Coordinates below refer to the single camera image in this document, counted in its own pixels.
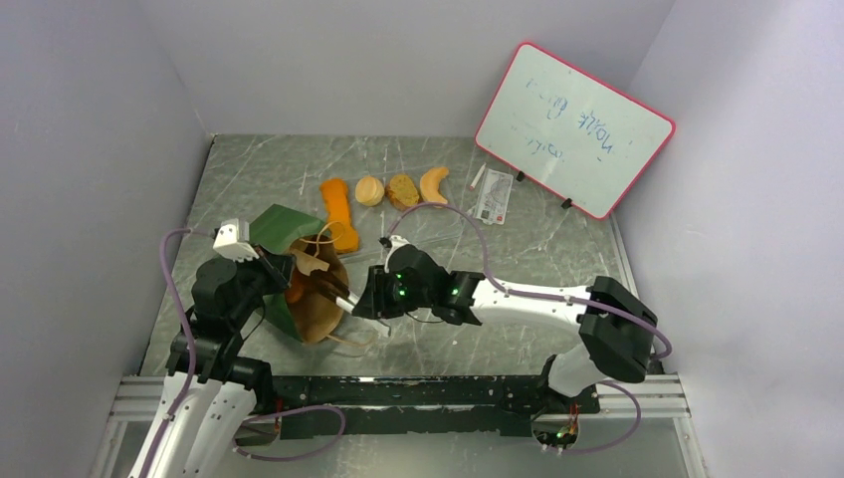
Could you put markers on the green paper bag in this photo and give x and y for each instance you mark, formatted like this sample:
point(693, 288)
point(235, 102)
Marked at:
point(308, 310)

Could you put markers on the white pink marker pen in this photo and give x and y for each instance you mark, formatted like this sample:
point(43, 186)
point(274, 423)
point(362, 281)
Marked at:
point(477, 177)

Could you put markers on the white ruler package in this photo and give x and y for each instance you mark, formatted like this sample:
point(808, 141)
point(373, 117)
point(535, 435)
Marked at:
point(494, 196)

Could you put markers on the aluminium side rail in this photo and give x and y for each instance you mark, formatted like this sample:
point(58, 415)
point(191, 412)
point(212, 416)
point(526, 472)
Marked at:
point(627, 276)

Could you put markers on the silver metal tongs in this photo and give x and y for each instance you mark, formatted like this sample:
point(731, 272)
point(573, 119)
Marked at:
point(332, 288)

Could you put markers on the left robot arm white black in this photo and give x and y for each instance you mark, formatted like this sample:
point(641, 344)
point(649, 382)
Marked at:
point(209, 388)

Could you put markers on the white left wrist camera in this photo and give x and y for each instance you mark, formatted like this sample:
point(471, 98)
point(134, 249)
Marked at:
point(232, 241)

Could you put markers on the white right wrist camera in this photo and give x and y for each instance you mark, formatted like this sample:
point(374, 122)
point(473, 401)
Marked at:
point(391, 245)

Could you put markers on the pink framed whiteboard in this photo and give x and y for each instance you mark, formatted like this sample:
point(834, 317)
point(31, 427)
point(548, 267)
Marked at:
point(571, 133)

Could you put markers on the tan fake croissant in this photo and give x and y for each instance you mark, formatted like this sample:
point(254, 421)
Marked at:
point(429, 185)

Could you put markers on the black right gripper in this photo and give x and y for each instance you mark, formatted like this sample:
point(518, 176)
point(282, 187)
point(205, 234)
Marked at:
point(369, 298)

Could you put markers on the orange fake bread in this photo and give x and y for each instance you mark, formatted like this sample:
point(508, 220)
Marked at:
point(334, 194)

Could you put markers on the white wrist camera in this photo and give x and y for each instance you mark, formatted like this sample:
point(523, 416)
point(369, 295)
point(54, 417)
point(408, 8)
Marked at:
point(232, 241)
point(391, 245)

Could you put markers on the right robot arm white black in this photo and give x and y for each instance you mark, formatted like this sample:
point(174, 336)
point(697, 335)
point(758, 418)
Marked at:
point(614, 331)

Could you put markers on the orange fake baguette loaf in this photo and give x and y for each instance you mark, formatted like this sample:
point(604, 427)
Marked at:
point(297, 289)

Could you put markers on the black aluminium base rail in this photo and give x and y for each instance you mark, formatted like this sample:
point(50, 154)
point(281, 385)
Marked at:
point(409, 402)

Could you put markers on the round tan fake bun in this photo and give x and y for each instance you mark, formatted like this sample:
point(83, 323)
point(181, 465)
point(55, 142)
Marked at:
point(369, 191)

